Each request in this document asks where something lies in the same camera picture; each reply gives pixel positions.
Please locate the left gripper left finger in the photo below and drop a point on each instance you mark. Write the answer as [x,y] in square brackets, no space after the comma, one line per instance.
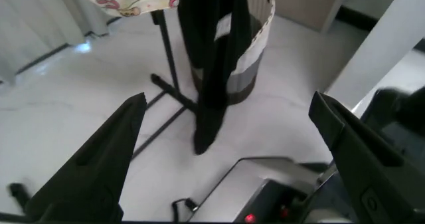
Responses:
[93,177]

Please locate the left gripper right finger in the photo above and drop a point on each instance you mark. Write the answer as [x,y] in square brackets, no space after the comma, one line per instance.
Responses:
[375,171]

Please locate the black garment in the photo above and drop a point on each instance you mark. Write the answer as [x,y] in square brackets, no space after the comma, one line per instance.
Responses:
[212,67]

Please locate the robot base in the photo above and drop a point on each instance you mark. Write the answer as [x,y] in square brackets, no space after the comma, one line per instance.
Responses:
[272,197]

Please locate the black clothes rack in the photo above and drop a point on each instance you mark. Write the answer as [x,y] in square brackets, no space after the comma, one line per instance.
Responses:
[167,51]

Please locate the white laundry basket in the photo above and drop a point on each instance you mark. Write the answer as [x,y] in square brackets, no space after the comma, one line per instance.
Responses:
[252,58]

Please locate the white curtain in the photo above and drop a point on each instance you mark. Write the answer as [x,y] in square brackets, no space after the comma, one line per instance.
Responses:
[40,18]

